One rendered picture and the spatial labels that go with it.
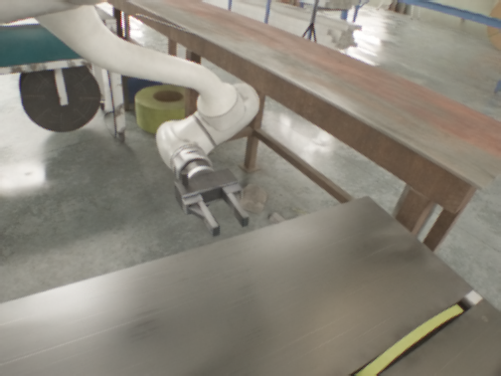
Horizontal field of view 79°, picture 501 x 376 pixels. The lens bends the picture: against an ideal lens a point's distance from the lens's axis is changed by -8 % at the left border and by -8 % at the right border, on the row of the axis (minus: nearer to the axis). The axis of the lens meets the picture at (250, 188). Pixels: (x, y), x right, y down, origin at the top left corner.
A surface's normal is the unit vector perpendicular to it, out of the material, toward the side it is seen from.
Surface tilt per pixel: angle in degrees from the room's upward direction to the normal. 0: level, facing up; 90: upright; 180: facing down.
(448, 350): 0
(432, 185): 90
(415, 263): 0
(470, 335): 0
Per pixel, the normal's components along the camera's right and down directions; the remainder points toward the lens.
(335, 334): 0.12, -0.79
